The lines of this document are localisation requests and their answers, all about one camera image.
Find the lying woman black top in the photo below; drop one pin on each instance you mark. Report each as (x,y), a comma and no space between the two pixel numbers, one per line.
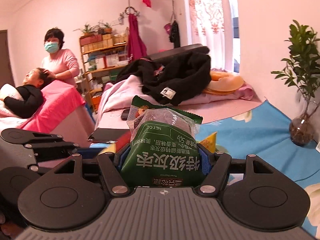
(24,101)

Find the white digital clock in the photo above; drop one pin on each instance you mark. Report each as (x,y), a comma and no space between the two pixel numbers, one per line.
(318,146)

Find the black coat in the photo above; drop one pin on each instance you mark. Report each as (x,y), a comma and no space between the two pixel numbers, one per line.
(183,78)

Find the pink massage bed cover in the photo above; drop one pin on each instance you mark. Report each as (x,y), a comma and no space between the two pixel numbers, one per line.
(63,113)

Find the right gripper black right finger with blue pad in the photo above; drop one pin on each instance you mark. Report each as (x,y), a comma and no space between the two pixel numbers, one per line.
(216,179)

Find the standing woman pink sweater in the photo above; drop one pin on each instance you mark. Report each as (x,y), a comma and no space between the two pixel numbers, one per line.
(60,64)

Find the black smartphone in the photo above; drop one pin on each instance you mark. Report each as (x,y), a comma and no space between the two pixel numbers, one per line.
(125,114)

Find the black hanging garment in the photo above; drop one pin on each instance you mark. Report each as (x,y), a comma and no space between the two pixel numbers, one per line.
(174,36)

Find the pink bed sheet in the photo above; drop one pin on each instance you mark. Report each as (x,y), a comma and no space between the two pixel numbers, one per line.
(118,97)

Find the magenta hanging garment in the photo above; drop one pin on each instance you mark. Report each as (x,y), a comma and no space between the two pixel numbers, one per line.
(136,48)

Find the black tablet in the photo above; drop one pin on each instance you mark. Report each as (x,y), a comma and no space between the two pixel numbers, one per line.
(107,135)

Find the yellow red snack bag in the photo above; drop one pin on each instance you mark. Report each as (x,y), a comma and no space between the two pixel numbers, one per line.
(210,142)

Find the blue floral tablecloth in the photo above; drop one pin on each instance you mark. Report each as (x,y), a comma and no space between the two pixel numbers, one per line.
(264,131)

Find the green snack bag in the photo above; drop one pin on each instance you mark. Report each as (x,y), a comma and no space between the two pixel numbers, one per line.
(163,150)

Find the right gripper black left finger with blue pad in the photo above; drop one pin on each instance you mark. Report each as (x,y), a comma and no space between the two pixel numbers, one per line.
(113,181)

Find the white red floral curtain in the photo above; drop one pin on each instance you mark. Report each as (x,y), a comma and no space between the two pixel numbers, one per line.
(215,24)

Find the orange round cushion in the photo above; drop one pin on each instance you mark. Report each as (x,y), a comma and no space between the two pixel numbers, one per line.
(223,83)

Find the wooden storage shelf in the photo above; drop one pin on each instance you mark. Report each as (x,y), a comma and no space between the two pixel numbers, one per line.
(102,56)

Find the glass vase with pebbles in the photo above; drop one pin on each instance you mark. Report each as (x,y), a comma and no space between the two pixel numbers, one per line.
(301,128)

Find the green potted plant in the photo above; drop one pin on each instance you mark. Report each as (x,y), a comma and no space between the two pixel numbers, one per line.
(302,66)

